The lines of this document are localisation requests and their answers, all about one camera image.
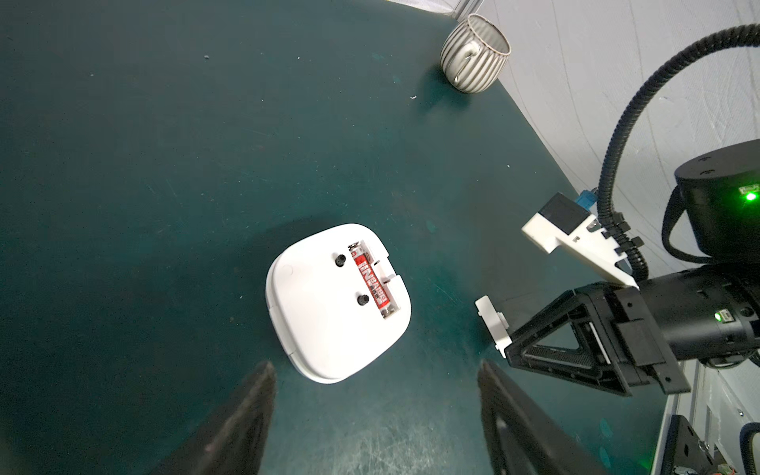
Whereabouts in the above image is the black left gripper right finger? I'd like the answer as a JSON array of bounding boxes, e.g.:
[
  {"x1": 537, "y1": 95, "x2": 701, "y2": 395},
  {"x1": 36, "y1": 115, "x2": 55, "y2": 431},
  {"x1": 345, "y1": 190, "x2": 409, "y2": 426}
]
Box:
[{"x1": 477, "y1": 359, "x2": 609, "y2": 474}]

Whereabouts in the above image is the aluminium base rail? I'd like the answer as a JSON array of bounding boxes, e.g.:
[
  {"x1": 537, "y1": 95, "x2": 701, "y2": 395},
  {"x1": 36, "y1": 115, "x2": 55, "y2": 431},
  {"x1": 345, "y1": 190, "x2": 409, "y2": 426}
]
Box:
[{"x1": 649, "y1": 360, "x2": 759, "y2": 474}]

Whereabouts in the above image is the white alarm clock back up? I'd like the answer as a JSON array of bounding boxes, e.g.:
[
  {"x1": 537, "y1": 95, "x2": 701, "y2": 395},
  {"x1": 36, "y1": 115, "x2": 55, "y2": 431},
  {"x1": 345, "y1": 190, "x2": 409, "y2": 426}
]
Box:
[{"x1": 265, "y1": 224, "x2": 412, "y2": 384}]

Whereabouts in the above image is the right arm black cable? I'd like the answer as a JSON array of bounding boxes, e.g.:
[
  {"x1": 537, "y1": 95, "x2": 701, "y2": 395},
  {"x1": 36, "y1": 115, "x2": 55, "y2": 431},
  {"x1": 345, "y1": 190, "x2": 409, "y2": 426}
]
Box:
[{"x1": 596, "y1": 23, "x2": 760, "y2": 283}]

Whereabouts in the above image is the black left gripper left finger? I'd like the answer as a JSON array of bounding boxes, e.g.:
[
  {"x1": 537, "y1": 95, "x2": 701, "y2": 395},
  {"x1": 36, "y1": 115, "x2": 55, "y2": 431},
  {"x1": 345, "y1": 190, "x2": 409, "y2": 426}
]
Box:
[{"x1": 150, "y1": 361, "x2": 276, "y2": 474}]

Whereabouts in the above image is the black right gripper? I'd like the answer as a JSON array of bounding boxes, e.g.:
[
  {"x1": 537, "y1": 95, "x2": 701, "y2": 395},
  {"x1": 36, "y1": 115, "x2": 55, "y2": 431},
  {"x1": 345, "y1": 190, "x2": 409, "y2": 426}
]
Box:
[{"x1": 505, "y1": 282, "x2": 692, "y2": 395}]

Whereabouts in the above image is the striped white ceramic mug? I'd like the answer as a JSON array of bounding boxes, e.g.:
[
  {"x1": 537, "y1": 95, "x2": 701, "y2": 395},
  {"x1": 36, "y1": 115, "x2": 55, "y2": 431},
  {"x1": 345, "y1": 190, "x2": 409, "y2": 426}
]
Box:
[{"x1": 439, "y1": 14, "x2": 513, "y2": 94}]

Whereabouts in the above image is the red AA battery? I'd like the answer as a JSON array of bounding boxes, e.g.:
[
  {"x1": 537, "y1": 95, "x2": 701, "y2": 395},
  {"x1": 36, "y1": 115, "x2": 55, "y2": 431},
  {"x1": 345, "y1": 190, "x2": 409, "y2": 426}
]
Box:
[{"x1": 352, "y1": 251, "x2": 392, "y2": 316}]

